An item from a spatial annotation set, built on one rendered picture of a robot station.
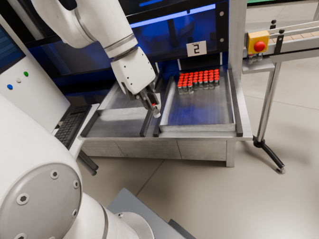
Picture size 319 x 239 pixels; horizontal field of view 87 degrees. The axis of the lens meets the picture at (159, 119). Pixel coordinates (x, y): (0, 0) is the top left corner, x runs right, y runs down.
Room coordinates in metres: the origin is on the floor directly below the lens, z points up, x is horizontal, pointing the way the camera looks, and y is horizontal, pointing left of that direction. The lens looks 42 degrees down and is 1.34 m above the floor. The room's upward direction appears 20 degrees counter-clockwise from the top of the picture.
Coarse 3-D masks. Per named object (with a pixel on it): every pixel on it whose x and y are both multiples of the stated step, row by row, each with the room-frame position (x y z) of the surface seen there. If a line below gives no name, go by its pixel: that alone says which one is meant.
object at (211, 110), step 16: (224, 80) 0.63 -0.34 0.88; (176, 96) 0.63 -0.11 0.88; (192, 96) 0.59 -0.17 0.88; (208, 96) 0.56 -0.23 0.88; (224, 96) 0.52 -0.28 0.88; (176, 112) 0.53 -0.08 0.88; (192, 112) 0.49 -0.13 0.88; (208, 112) 0.46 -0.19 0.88; (224, 112) 0.44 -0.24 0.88; (160, 128) 0.45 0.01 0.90; (176, 128) 0.43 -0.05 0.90; (192, 128) 0.40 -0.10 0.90; (208, 128) 0.38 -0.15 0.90; (224, 128) 0.36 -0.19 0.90
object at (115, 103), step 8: (160, 72) 0.86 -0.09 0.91; (112, 88) 0.87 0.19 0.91; (120, 88) 0.89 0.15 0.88; (144, 88) 0.80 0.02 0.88; (112, 96) 0.83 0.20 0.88; (120, 96) 0.81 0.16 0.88; (104, 104) 0.76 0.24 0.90; (112, 104) 0.76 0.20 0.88; (120, 104) 0.73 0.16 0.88; (128, 104) 0.71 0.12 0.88; (136, 104) 0.68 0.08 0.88; (104, 112) 0.69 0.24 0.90; (112, 112) 0.67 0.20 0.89; (120, 112) 0.65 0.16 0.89; (128, 112) 0.63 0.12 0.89; (136, 112) 0.62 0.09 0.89; (144, 112) 0.60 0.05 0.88
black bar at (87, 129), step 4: (96, 112) 0.71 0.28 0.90; (92, 116) 0.69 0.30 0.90; (96, 116) 0.69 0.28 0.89; (92, 120) 0.65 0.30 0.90; (88, 124) 0.63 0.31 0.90; (92, 124) 0.64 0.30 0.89; (84, 128) 0.62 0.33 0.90; (88, 128) 0.62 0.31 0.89; (84, 132) 0.59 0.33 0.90; (84, 136) 0.58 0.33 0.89
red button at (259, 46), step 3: (258, 42) 0.61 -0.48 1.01; (261, 42) 0.60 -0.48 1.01; (255, 45) 0.61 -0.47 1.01; (258, 45) 0.60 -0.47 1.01; (261, 45) 0.60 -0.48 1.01; (264, 45) 0.59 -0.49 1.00; (255, 48) 0.61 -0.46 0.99; (258, 48) 0.60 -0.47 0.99; (261, 48) 0.59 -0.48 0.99; (255, 51) 0.61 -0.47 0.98; (258, 51) 0.60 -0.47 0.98
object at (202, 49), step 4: (188, 44) 0.75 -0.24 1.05; (192, 44) 0.74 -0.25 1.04; (196, 44) 0.73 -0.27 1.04; (200, 44) 0.73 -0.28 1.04; (204, 44) 0.72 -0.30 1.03; (188, 48) 0.75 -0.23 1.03; (192, 48) 0.74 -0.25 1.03; (200, 48) 0.73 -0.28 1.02; (204, 48) 0.72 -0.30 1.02; (188, 52) 0.75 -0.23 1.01; (192, 52) 0.74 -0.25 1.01; (200, 52) 0.73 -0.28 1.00; (204, 52) 0.72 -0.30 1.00; (188, 56) 0.75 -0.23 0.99
